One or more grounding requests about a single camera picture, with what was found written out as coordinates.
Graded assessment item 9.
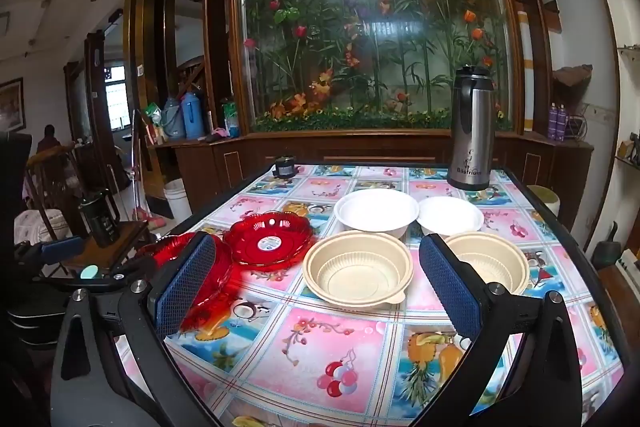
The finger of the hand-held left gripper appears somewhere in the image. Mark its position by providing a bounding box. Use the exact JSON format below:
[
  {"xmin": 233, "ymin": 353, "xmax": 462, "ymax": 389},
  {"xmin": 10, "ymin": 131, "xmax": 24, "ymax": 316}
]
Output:
[{"xmin": 15, "ymin": 236, "xmax": 86, "ymax": 265}]

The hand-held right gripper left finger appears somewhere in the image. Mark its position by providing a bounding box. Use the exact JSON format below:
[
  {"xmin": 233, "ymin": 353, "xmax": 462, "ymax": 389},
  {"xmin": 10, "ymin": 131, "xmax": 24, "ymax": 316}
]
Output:
[{"xmin": 50, "ymin": 231, "xmax": 221, "ymax": 427}]

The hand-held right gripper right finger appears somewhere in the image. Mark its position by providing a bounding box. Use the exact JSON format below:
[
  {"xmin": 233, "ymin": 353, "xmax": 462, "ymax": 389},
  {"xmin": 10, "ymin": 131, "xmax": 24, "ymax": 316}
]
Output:
[{"xmin": 419, "ymin": 234, "xmax": 596, "ymax": 427}]

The red plastic plate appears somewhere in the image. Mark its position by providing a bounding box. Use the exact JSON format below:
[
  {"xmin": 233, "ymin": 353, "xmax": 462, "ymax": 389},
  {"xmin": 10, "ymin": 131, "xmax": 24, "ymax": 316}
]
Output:
[
  {"xmin": 136, "ymin": 232, "xmax": 235, "ymax": 333},
  {"xmin": 222, "ymin": 211, "xmax": 314, "ymax": 267}
]

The small beige plastic bowl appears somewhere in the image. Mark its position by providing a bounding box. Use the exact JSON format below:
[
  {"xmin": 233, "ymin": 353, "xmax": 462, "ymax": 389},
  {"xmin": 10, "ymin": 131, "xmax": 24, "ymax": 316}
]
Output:
[{"xmin": 442, "ymin": 232, "xmax": 531, "ymax": 297}]

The small white foam bowl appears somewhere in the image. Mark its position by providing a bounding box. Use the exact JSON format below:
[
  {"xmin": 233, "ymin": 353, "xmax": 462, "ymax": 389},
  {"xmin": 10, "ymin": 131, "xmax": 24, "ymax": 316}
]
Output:
[{"xmin": 416, "ymin": 197, "xmax": 484, "ymax": 239}]

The large beige plastic bowl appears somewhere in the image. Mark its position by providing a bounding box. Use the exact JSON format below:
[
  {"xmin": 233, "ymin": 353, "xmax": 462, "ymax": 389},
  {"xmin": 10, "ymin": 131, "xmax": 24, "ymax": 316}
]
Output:
[{"xmin": 302, "ymin": 230, "xmax": 415, "ymax": 308}]

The large white foam bowl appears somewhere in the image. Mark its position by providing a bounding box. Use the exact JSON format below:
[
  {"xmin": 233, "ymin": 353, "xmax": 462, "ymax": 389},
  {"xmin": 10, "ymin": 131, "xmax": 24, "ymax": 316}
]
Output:
[{"xmin": 333, "ymin": 190, "xmax": 420, "ymax": 239}]

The striped seat cushion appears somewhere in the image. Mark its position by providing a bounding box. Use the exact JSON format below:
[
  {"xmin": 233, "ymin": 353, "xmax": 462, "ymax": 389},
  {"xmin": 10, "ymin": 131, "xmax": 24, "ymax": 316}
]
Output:
[{"xmin": 14, "ymin": 209, "xmax": 68, "ymax": 243}]

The wooden armchair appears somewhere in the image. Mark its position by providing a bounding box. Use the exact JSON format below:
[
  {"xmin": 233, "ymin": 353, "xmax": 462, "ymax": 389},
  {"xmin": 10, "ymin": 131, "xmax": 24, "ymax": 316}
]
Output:
[{"xmin": 25, "ymin": 146, "xmax": 81, "ymax": 228}]

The black pitcher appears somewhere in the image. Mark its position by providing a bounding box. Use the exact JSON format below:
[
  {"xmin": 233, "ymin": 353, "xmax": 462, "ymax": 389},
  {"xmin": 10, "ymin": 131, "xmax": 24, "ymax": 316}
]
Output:
[{"xmin": 78, "ymin": 189, "xmax": 121, "ymax": 248}]

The white plastic bucket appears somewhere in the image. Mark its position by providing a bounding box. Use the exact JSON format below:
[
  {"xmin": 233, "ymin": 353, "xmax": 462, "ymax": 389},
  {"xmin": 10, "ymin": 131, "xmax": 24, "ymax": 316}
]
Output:
[{"xmin": 163, "ymin": 179, "xmax": 193, "ymax": 220}]

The black framed table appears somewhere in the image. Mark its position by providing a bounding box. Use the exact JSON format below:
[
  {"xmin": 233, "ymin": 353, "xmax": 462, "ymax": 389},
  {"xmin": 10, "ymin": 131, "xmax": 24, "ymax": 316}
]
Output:
[{"xmin": 107, "ymin": 162, "xmax": 640, "ymax": 427}]

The window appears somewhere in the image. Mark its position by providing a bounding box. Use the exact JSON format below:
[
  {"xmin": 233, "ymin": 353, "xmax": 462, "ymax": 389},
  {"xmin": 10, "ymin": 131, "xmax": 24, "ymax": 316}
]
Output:
[{"xmin": 102, "ymin": 66, "xmax": 128, "ymax": 130}]

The green rimmed bin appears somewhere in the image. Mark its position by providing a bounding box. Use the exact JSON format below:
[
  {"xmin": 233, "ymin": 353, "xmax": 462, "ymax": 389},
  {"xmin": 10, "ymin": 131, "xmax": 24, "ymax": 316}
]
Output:
[{"xmin": 527, "ymin": 185, "xmax": 561, "ymax": 215}]

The printed colourful tablecloth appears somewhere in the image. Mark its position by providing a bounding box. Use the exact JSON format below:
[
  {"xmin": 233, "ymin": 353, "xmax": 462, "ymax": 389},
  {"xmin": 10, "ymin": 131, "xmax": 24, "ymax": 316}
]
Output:
[{"xmin": 115, "ymin": 163, "xmax": 626, "ymax": 427}]

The small black box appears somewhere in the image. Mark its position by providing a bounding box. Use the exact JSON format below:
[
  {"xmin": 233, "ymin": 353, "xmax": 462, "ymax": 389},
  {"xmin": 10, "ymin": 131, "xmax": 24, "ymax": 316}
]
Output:
[{"xmin": 271, "ymin": 155, "xmax": 297, "ymax": 179}]

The stainless steel thermos jug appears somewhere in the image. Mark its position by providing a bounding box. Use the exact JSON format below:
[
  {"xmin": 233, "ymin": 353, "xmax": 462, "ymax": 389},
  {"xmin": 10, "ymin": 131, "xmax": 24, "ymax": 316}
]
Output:
[{"xmin": 446, "ymin": 64, "xmax": 496, "ymax": 192}]

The blue thermos flask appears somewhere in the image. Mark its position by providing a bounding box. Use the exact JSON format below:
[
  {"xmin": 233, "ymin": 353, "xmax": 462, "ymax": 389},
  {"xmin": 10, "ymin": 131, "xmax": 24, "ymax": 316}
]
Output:
[{"xmin": 181, "ymin": 91, "xmax": 203, "ymax": 139}]

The green and white bag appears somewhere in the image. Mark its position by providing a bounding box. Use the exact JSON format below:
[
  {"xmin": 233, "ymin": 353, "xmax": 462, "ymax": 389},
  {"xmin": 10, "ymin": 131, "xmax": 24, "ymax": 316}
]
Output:
[{"xmin": 222, "ymin": 99, "xmax": 241, "ymax": 138}]

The floral glass panel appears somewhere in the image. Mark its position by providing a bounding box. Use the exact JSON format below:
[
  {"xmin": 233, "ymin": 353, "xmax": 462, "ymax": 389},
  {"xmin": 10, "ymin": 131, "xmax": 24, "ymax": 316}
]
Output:
[{"xmin": 230, "ymin": 0, "xmax": 526, "ymax": 135}]

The framed wall picture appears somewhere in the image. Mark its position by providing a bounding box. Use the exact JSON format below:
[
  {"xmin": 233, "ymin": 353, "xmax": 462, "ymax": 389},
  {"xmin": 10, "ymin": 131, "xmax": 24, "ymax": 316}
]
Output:
[{"xmin": 0, "ymin": 78, "xmax": 25, "ymax": 132}]

